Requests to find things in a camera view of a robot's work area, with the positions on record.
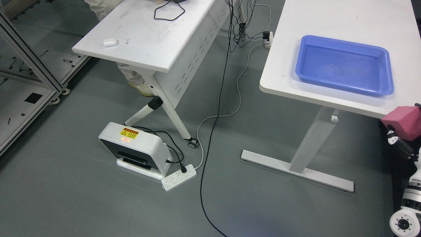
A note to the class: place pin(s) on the black white robotic thumb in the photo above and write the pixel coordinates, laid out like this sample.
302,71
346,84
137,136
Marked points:
404,151

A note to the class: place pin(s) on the pink foam cube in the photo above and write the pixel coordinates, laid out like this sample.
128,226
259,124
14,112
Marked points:
406,121

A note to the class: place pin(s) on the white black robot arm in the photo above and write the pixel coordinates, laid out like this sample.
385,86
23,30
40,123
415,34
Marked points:
406,221

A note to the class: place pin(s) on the blue plastic tray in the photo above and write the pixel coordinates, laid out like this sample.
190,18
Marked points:
344,65

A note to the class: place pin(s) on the white standing desk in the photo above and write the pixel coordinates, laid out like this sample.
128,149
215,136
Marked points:
389,24

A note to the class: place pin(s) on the white power strip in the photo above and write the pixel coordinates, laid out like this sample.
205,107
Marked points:
178,177

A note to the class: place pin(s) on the white folding table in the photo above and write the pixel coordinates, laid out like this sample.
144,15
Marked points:
165,46

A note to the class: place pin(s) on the white box device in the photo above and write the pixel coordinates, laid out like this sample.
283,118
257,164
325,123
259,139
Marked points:
137,150

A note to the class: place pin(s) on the grey metal cart frame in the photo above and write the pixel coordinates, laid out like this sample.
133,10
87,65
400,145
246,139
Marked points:
36,66

